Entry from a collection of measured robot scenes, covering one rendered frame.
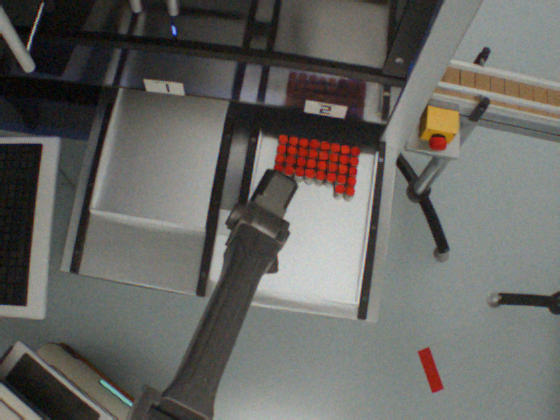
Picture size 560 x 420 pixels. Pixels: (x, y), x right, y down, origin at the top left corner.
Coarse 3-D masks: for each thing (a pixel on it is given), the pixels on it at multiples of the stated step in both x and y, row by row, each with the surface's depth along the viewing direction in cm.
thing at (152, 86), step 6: (150, 84) 146; (156, 84) 146; (162, 84) 146; (174, 84) 145; (180, 84) 145; (150, 90) 149; (156, 90) 149; (162, 90) 149; (174, 90) 148; (180, 90) 147
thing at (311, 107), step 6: (306, 102) 145; (312, 102) 144; (318, 102) 144; (306, 108) 148; (312, 108) 147; (318, 108) 147; (324, 108) 146; (336, 108) 145; (342, 108) 145; (324, 114) 149; (330, 114) 149; (336, 114) 148; (342, 114) 148
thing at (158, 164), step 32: (128, 96) 161; (160, 96) 161; (192, 96) 162; (128, 128) 159; (160, 128) 159; (192, 128) 160; (224, 128) 160; (128, 160) 157; (160, 160) 157; (192, 160) 158; (96, 192) 154; (128, 192) 155; (160, 192) 155; (192, 192) 156; (160, 224) 153; (192, 224) 151
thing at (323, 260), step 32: (256, 160) 155; (320, 192) 157; (320, 224) 155; (352, 224) 155; (288, 256) 153; (320, 256) 153; (352, 256) 153; (288, 288) 151; (320, 288) 151; (352, 288) 152
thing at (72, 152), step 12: (0, 132) 189; (12, 132) 188; (72, 144) 192; (84, 144) 190; (60, 156) 204; (72, 156) 202; (60, 168) 216; (72, 168) 214; (60, 180) 230; (72, 180) 227
